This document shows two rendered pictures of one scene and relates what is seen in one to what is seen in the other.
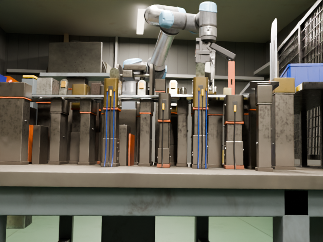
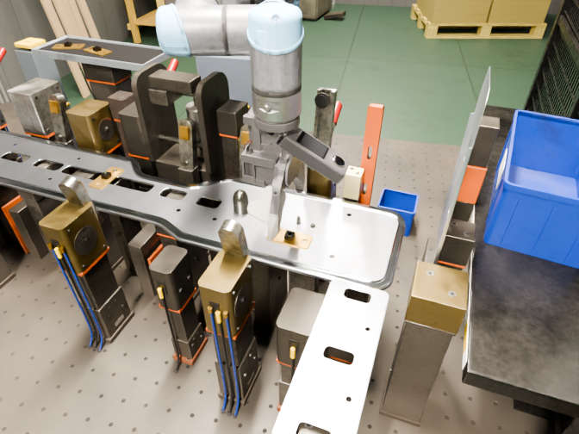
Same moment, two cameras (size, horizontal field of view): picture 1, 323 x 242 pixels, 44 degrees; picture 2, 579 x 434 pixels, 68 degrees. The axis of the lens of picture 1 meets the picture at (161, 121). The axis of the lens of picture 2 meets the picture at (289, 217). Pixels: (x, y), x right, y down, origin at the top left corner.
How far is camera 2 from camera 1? 1.43 m
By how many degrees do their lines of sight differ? 46
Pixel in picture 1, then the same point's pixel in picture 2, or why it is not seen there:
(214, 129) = (299, 277)
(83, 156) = not seen: hidden behind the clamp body
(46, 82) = (24, 102)
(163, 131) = (174, 319)
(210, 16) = (271, 70)
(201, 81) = (214, 297)
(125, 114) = (170, 173)
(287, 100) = (434, 339)
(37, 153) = (33, 247)
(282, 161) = (396, 409)
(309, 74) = (552, 220)
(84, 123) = not seen: hidden behind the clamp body
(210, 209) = not seen: outside the picture
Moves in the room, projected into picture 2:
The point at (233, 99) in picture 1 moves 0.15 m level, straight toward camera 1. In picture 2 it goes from (291, 337) to (243, 420)
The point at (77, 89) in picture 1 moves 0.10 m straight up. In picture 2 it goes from (76, 122) to (63, 83)
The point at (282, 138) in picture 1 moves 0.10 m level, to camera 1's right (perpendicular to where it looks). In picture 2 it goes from (404, 384) to (462, 399)
